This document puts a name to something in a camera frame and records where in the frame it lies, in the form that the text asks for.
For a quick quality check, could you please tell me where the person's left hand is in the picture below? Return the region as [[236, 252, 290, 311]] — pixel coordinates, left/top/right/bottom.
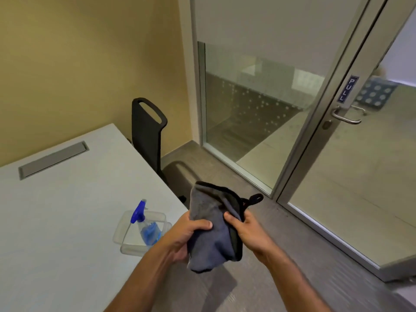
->
[[158, 211, 214, 264]]

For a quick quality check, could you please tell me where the person's right hand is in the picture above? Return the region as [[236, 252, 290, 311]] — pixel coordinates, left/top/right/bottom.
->
[[223, 210, 283, 266]]

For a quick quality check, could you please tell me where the blue spray bottle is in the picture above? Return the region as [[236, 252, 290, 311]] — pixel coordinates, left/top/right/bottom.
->
[[130, 199, 163, 247]]

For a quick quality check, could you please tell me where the grey orange microfibre cloth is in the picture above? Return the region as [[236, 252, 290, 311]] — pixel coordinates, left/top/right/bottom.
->
[[187, 181, 264, 274]]

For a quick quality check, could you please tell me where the glass door with metal frame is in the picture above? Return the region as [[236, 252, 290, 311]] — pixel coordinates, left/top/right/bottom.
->
[[276, 0, 416, 283]]

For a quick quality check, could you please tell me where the silver glass door handle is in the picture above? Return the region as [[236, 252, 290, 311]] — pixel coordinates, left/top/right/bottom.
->
[[331, 108, 362, 125]]

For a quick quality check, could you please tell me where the person's left forearm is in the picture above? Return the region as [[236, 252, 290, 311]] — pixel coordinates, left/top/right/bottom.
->
[[104, 247, 192, 312]]

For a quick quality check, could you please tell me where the person's right forearm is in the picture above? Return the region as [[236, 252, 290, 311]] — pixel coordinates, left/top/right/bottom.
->
[[263, 248, 332, 312]]

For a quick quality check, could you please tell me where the blue PULL sign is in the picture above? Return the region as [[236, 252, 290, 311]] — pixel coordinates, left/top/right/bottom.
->
[[336, 74, 360, 104]]

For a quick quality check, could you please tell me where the clear plastic container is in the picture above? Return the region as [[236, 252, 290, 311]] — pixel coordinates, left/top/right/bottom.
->
[[112, 210, 173, 257]]

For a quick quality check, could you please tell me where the black office chair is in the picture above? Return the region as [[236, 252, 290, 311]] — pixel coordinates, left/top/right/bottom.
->
[[131, 97, 195, 204]]

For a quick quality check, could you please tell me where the fixed glass partition panel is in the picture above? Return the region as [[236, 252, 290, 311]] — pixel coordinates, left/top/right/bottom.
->
[[188, 0, 373, 197]]

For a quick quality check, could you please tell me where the pack of water bottles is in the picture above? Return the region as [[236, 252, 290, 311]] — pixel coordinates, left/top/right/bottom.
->
[[356, 78, 399, 111]]

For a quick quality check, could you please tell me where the grey cable hatch lid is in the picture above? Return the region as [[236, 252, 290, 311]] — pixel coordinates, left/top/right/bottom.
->
[[18, 140, 90, 181]]

